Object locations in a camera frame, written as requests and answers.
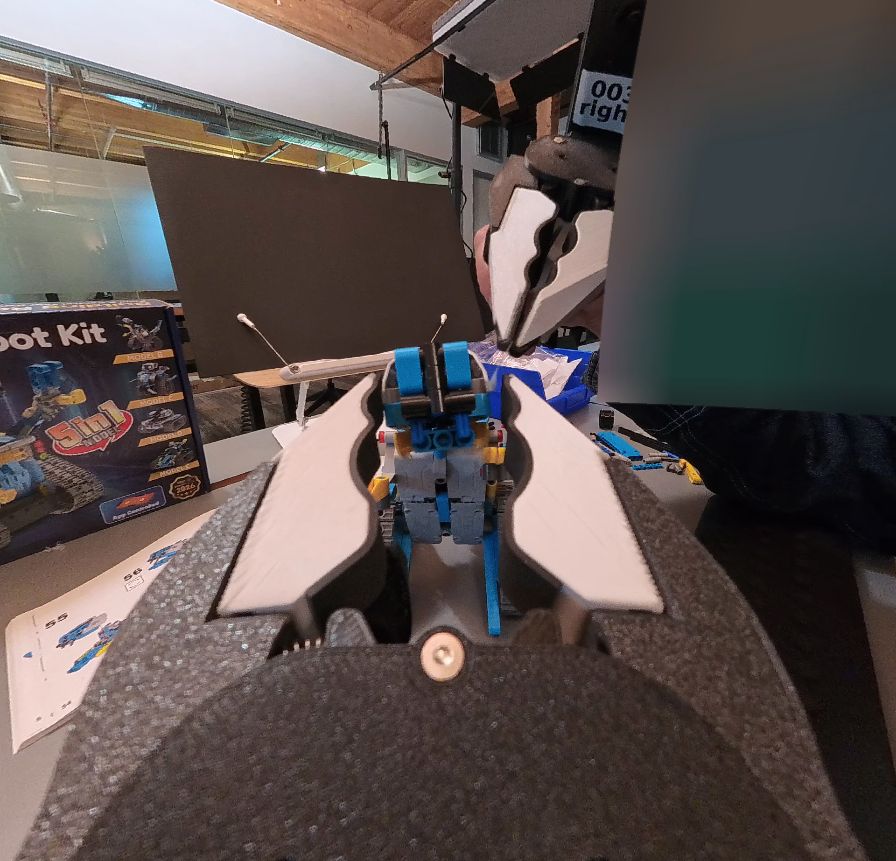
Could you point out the person's dark denim jacket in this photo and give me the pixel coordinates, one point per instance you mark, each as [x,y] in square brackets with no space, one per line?
[770,455]

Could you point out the pile of loose building bricks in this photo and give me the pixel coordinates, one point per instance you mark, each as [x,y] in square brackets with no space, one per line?
[619,442]

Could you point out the blue storage bin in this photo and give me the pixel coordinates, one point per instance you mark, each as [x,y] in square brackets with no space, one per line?
[574,392]

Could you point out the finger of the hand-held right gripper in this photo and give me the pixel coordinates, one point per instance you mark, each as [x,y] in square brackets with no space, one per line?
[577,273]
[511,259]

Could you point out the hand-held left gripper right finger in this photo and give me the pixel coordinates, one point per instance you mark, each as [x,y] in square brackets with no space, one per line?
[581,518]

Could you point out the wooden pillar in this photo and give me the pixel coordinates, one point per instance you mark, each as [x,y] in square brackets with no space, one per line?
[547,119]

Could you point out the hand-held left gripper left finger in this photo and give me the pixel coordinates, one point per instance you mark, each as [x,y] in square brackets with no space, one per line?
[301,511]

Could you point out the black light stand pole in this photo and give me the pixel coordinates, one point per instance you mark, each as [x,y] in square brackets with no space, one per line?
[456,147]

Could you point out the large black board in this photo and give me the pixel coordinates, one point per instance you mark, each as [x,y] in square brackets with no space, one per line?
[315,259]

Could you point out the blue grey building-block toy robot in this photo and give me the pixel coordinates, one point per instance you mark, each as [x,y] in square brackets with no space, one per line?
[434,385]

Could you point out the grey desk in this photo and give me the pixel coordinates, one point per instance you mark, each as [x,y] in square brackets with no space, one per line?
[42,577]

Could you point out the studio light panel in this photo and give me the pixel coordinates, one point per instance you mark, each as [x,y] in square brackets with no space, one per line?
[490,42]

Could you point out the white instruction booklet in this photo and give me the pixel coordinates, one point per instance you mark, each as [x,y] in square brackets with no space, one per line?
[63,665]

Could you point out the dark blue robot kit box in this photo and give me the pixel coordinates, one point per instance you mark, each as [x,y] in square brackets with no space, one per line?
[84,413]

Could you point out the person's right hand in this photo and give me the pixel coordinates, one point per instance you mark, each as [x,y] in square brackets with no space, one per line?
[481,266]

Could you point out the clear plastic parts bags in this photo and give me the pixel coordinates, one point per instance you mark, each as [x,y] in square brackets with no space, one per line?
[553,371]

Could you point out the wooden table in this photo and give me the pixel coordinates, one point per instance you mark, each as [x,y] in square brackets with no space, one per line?
[259,378]

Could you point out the black boom rod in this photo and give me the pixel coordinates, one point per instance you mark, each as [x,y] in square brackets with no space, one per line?
[407,63]

